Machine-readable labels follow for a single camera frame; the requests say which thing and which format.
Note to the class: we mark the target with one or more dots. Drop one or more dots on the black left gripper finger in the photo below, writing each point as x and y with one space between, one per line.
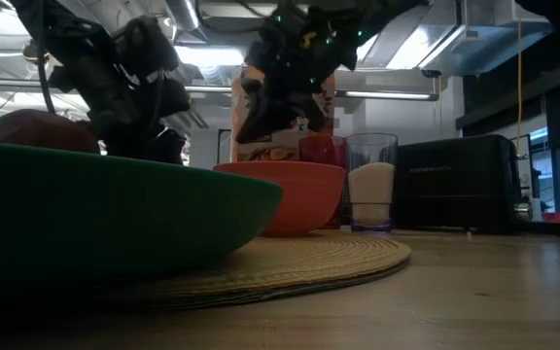
124 143
169 146

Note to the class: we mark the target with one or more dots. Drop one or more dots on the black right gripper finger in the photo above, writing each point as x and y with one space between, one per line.
265 114
316 114

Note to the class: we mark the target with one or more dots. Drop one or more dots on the orange pumpkin cereal box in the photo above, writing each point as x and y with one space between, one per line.
280 146

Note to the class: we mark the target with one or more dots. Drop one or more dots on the green plastic plate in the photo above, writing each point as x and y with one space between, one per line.
105 214

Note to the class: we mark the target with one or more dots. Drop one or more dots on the orange plastic bowl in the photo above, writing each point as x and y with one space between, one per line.
299 194

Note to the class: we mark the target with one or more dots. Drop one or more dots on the toasted bagel half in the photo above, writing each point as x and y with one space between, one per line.
37 131

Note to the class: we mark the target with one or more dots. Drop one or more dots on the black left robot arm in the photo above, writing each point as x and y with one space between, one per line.
56 29

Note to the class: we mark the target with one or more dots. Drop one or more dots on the red translucent tumbler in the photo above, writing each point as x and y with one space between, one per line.
324 150

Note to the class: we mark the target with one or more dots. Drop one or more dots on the long ceiling light fixture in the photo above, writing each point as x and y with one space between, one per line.
387 94

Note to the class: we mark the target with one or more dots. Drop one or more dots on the clear glass of milk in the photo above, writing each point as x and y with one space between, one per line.
372 194

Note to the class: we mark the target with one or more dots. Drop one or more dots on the round woven straw placemat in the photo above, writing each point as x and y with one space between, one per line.
319 262

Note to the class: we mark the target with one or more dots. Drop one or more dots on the black two-slot toaster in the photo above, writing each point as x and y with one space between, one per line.
455 185

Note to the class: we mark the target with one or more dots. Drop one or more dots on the small red box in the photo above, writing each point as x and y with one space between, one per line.
556 217

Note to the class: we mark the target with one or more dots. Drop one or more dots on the ceiling security camera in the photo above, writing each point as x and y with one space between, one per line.
431 73

